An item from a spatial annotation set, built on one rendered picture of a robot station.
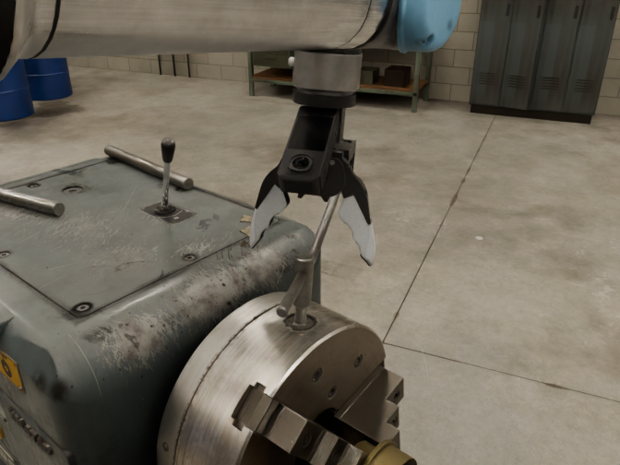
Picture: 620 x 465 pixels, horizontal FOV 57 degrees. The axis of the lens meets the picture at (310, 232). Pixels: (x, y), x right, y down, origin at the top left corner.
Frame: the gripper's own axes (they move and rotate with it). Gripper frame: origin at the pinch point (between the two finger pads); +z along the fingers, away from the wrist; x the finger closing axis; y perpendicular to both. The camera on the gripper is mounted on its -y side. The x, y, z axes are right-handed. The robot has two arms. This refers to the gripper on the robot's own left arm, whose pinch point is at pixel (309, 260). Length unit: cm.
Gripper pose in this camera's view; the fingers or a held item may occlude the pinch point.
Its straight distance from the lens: 69.1
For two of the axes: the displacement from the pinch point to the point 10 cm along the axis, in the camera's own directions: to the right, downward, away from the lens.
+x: -9.7, -1.4, 1.7
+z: -0.7, 9.3, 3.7
